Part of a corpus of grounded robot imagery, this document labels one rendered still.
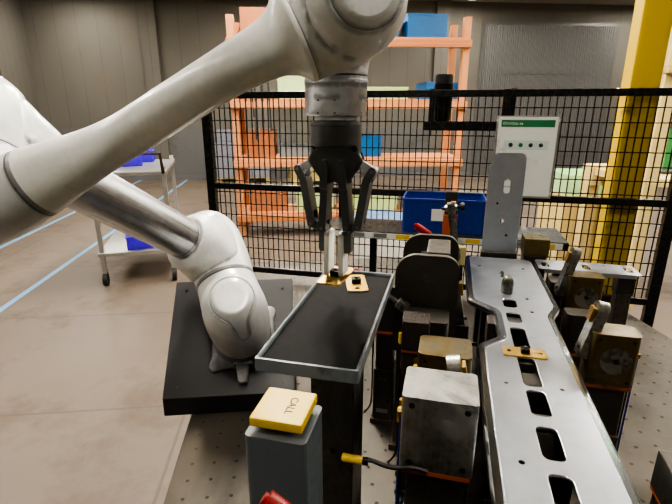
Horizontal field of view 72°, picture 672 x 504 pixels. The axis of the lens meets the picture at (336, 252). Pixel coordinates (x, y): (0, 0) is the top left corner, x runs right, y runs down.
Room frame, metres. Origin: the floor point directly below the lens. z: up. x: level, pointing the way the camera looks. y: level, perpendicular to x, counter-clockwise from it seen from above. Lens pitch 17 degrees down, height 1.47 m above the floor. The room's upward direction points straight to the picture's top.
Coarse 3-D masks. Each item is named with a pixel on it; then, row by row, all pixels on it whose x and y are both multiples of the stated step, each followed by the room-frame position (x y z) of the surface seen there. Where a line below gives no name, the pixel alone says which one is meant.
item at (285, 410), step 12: (264, 396) 0.46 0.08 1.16; (276, 396) 0.46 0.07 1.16; (288, 396) 0.46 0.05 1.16; (300, 396) 0.46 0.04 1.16; (312, 396) 0.46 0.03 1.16; (264, 408) 0.43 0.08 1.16; (276, 408) 0.43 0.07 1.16; (288, 408) 0.43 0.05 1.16; (300, 408) 0.43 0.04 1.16; (312, 408) 0.44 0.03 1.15; (252, 420) 0.42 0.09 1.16; (264, 420) 0.42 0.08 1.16; (276, 420) 0.41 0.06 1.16; (288, 420) 0.41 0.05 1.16; (300, 420) 0.41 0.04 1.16; (300, 432) 0.41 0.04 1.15
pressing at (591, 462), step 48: (480, 288) 1.19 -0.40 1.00; (528, 288) 1.19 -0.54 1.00; (528, 336) 0.91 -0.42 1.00; (480, 384) 0.72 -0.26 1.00; (576, 384) 0.73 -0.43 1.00; (528, 432) 0.60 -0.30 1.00; (576, 432) 0.60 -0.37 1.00; (528, 480) 0.50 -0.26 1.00; (576, 480) 0.50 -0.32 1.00; (624, 480) 0.50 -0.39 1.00
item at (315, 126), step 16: (320, 128) 0.67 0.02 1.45; (336, 128) 0.66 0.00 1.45; (352, 128) 0.67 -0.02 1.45; (320, 144) 0.67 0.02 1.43; (336, 144) 0.66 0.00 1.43; (352, 144) 0.67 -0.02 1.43; (320, 160) 0.69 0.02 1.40; (336, 160) 0.69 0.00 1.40; (352, 160) 0.68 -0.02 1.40; (336, 176) 0.69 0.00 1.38; (352, 176) 0.68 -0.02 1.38
